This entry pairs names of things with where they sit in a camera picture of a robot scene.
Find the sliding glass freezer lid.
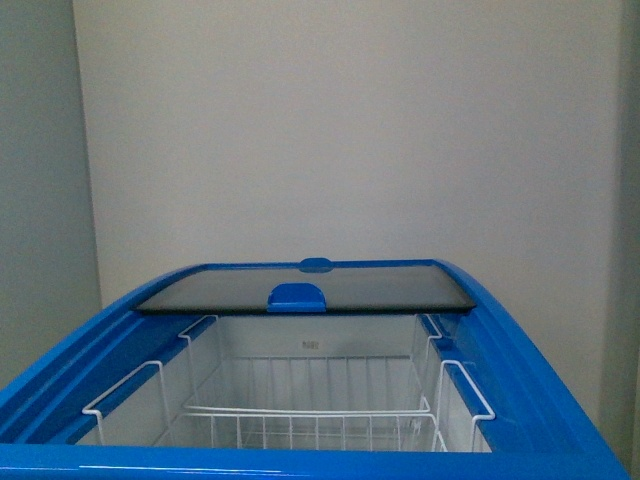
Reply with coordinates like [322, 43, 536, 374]
[136, 263, 475, 315]

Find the white chest freezer blue rim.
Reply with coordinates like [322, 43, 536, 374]
[1, 258, 626, 479]

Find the white wire freezer basket rear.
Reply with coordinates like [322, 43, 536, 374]
[187, 315, 438, 414]

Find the white wire freezer basket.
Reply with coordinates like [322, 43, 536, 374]
[187, 315, 438, 414]
[81, 361, 496, 453]

